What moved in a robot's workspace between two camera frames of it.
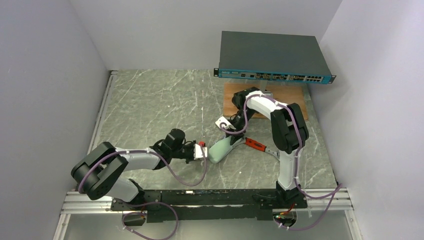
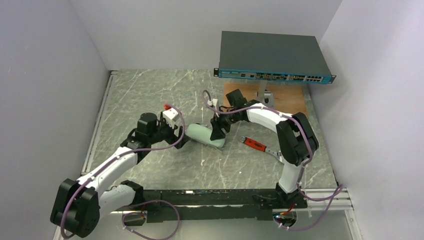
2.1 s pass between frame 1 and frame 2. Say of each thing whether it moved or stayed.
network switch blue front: stayed
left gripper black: moved
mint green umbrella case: moved
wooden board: stayed
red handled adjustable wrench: stayed
